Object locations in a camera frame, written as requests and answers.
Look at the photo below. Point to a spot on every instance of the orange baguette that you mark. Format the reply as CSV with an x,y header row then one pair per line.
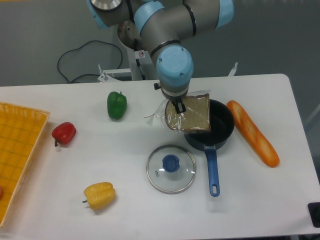
x,y
253,136

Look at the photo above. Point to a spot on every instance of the bagged toast slice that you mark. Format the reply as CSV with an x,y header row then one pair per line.
x,y
195,118

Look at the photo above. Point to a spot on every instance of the dark pot blue handle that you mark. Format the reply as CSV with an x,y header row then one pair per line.
x,y
221,127

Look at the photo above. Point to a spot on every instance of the red bell pepper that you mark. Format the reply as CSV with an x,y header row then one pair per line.
x,y
64,133

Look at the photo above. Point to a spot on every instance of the glass lid blue knob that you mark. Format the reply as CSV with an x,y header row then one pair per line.
x,y
171,169

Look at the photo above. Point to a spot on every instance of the black box at table corner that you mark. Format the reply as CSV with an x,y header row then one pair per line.
x,y
314,211

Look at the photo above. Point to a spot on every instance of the yellow woven basket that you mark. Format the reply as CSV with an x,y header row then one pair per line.
x,y
20,130

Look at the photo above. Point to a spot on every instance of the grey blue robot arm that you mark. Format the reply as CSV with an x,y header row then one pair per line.
x,y
162,30

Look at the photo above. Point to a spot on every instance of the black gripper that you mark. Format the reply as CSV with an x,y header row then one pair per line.
x,y
175,97

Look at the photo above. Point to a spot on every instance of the yellow bell pepper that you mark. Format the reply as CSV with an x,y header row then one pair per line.
x,y
99,195

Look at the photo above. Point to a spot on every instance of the green bell pepper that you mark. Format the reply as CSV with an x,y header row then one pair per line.
x,y
116,105

